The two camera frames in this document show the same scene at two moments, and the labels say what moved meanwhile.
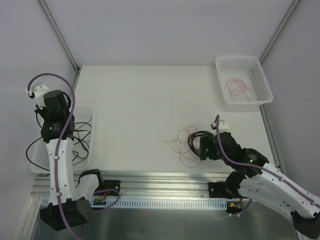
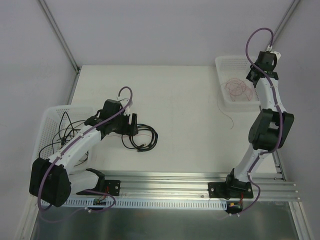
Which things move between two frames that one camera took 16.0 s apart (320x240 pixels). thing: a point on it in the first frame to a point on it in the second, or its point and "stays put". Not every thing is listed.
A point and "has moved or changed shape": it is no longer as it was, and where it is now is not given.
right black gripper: [204, 148] to [252, 75]
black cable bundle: [198, 133] to [145, 148]
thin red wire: [187, 155] to [222, 112]
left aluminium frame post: [46, 9] stays put
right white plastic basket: [244, 83] stays put
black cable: [31, 144] has moved or changed shape
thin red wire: [237, 87] stays put
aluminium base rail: [146, 184] stays put
